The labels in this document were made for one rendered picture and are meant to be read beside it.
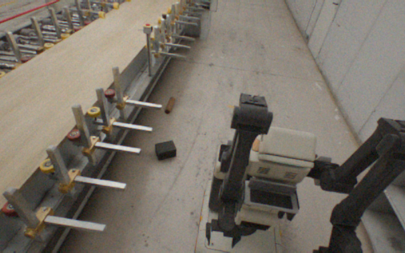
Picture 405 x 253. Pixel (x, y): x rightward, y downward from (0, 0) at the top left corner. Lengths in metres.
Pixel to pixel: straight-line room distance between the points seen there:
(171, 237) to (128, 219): 0.40
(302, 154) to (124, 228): 1.66
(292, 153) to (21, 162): 1.39
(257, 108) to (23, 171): 1.30
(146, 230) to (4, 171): 1.12
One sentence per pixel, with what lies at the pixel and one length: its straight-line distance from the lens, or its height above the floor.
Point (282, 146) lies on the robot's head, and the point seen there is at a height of 1.35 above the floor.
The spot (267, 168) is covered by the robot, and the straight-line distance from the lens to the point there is 1.14.
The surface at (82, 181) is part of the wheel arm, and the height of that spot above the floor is 0.82.
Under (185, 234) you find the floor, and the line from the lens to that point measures 2.21.
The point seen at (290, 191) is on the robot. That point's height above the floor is 1.06.
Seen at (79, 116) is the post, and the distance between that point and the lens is 1.51.
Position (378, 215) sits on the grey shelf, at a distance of 2.80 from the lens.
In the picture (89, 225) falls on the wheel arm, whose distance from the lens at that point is 1.38.
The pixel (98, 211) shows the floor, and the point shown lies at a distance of 2.41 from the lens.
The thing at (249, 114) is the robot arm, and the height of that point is 1.62.
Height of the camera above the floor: 2.00
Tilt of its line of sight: 40 degrees down
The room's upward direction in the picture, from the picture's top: 8 degrees clockwise
